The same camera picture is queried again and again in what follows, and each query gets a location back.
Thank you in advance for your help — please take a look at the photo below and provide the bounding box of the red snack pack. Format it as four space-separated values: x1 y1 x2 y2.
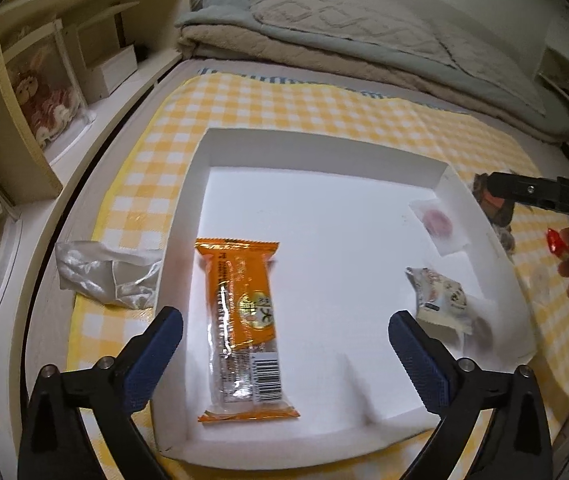
546 228 569 261

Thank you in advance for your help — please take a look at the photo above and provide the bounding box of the white panda cookie pack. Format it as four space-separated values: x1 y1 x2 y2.
405 268 473 334

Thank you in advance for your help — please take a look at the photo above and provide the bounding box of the pink candy clear pack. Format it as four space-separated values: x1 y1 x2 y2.
409 198 469 257

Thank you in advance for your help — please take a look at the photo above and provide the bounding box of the orange snack bar pack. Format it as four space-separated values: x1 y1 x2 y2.
194 237 299 425

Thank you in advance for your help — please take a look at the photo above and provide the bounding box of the black red round cake pack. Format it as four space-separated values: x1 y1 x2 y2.
472 174 514 229

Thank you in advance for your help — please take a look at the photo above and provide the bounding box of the crumpled clear plastic wrapper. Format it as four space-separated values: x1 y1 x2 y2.
54 240 163 310

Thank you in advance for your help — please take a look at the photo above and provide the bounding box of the right beige pillow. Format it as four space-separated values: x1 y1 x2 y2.
432 18 546 115

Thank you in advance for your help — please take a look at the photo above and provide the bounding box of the beige pillow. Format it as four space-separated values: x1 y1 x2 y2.
249 0 453 66
432 18 546 115

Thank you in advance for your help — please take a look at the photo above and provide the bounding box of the white cardboard tray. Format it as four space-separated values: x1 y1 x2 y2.
151 128 537 470

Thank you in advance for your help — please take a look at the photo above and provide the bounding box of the yellow checkered cloth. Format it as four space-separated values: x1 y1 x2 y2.
66 70 569 480

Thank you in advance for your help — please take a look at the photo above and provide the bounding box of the beige folded blanket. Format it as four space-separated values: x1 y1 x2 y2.
178 24 569 143

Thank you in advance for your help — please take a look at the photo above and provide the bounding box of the left beige pillow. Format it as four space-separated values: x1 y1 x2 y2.
249 0 453 66

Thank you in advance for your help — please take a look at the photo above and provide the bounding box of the small wooden drawer box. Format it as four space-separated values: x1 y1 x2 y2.
63 1 139 104

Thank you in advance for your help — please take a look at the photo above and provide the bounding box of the wooden bedside shelf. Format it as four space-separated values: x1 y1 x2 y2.
0 0 214 411

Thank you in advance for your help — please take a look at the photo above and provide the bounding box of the doll in clear case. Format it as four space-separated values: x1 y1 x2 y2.
2 20 96 159

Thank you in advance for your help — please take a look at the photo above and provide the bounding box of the grey blue duvet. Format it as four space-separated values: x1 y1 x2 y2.
174 0 569 143

